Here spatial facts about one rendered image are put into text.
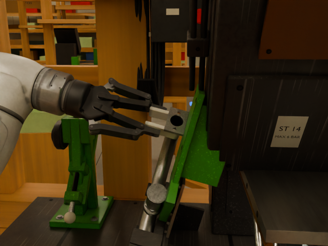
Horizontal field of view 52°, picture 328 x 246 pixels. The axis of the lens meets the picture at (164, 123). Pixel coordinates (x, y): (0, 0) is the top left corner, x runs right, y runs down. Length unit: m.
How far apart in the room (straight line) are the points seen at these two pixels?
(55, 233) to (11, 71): 0.41
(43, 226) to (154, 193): 0.39
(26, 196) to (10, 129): 0.49
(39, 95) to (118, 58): 0.33
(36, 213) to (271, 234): 0.69
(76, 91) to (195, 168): 0.27
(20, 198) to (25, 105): 0.50
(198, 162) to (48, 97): 0.31
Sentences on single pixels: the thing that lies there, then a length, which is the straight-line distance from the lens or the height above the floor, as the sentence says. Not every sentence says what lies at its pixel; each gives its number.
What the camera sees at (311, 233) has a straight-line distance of 0.47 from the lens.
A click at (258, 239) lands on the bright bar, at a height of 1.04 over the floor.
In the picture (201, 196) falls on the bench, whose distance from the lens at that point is 1.08.
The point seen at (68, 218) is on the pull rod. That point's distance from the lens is 0.85.
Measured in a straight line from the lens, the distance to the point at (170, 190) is 0.61.
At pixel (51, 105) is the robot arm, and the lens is 0.69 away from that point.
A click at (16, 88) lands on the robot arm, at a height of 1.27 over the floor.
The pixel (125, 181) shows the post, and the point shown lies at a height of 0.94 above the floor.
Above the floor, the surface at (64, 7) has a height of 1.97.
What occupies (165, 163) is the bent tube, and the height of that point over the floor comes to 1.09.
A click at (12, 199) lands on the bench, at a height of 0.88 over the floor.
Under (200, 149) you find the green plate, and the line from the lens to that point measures 0.60.
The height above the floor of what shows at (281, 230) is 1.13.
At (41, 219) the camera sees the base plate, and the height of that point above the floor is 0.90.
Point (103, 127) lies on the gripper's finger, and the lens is 0.66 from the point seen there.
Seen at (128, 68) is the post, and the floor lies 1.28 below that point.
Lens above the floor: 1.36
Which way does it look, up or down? 14 degrees down
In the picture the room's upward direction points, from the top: straight up
